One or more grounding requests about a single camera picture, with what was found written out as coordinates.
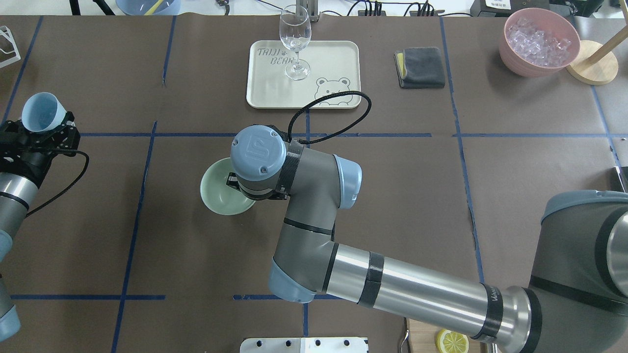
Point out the black camera tripod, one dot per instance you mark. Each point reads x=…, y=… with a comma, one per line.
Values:
x=90, y=7

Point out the white wire cup rack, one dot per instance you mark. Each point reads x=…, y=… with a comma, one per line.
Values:
x=9, y=52

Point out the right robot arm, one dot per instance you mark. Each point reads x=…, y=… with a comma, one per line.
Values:
x=427, y=228

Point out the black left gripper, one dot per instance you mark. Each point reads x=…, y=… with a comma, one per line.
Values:
x=30, y=160

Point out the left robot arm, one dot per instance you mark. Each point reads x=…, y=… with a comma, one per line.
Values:
x=26, y=157

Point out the wooden cutting board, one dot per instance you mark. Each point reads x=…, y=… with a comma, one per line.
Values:
x=421, y=338

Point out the light blue plastic cup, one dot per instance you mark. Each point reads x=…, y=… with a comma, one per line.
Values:
x=42, y=112

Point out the lemon half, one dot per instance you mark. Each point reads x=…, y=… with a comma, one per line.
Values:
x=448, y=341

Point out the clear wine glass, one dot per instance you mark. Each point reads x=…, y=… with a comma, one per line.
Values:
x=295, y=34

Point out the large blue bowl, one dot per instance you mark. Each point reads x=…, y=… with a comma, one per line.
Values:
x=140, y=7

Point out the wooden mug tree stand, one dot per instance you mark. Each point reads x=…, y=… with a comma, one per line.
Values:
x=595, y=63

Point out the pink bowl of ice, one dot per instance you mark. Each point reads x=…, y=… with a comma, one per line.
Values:
x=538, y=42

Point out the mint green bowl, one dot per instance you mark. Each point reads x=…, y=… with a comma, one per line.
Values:
x=217, y=195

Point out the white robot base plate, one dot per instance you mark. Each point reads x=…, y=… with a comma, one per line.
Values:
x=305, y=345

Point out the metal clamp tool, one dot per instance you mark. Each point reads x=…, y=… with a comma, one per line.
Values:
x=225, y=5

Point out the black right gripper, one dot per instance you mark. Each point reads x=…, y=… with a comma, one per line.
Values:
x=233, y=185

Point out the cream bear serving tray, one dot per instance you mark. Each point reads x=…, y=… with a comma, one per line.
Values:
x=335, y=67

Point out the brown paper table mat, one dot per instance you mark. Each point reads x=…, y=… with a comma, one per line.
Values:
x=130, y=259

